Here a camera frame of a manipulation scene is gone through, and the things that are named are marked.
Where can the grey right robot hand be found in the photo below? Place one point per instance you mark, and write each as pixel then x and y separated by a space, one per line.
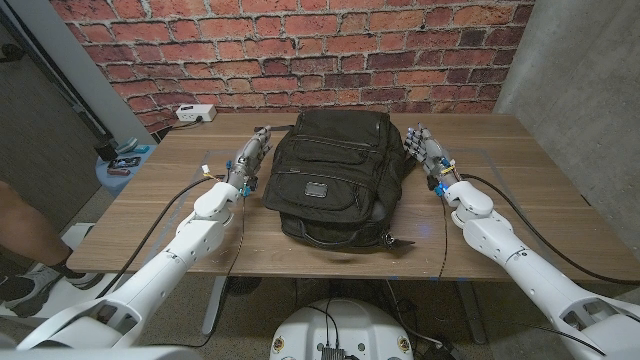
pixel 430 152

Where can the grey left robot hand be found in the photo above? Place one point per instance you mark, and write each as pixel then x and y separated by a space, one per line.
pixel 247 160

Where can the black backpack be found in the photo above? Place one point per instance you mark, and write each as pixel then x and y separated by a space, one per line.
pixel 340 165

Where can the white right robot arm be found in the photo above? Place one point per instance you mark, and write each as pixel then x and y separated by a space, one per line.
pixel 525 270

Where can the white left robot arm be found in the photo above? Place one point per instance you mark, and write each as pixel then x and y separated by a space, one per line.
pixel 165 265

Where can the white power strip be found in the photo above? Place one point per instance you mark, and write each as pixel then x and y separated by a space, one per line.
pixel 195 113

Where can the teal small flat case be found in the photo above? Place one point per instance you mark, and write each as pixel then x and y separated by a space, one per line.
pixel 141 149

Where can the red brick printed backdrop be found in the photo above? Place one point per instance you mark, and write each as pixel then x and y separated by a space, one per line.
pixel 300 50

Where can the grey teal small device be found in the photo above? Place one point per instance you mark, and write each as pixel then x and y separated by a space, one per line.
pixel 126 145

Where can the small red object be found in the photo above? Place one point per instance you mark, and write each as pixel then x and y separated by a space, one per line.
pixel 118 172

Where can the light blue round stool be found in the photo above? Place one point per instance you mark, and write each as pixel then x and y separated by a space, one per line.
pixel 117 182

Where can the black cup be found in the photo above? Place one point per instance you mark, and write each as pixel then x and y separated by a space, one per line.
pixel 106 151

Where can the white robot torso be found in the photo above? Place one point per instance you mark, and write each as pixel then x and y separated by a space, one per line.
pixel 350 325

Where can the person's bare leg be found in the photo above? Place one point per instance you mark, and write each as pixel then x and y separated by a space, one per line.
pixel 25 225

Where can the grey and black sneaker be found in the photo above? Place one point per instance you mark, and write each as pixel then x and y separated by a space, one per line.
pixel 30 287

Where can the black door rail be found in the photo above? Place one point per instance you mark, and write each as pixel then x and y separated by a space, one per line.
pixel 75 105

